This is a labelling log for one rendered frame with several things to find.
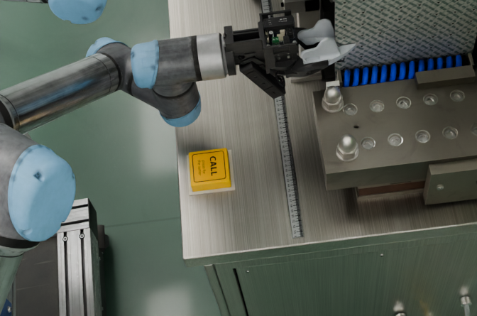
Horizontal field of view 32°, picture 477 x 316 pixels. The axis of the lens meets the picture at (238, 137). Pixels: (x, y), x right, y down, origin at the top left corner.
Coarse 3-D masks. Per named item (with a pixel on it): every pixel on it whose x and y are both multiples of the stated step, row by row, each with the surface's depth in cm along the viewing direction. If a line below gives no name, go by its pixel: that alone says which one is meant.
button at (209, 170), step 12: (192, 156) 151; (204, 156) 150; (216, 156) 150; (228, 156) 151; (192, 168) 149; (204, 168) 149; (216, 168) 149; (228, 168) 149; (192, 180) 148; (204, 180) 148; (216, 180) 148; (228, 180) 148
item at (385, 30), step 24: (384, 0) 130; (408, 0) 130; (432, 0) 131; (456, 0) 131; (336, 24) 134; (360, 24) 134; (384, 24) 135; (408, 24) 135; (432, 24) 136; (456, 24) 136; (360, 48) 140; (384, 48) 140; (408, 48) 141; (432, 48) 142; (456, 48) 142; (336, 72) 145
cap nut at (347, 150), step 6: (342, 138) 133; (348, 138) 132; (354, 138) 133; (342, 144) 133; (348, 144) 132; (354, 144) 133; (336, 150) 136; (342, 150) 133; (348, 150) 133; (354, 150) 134; (342, 156) 135; (348, 156) 134; (354, 156) 135
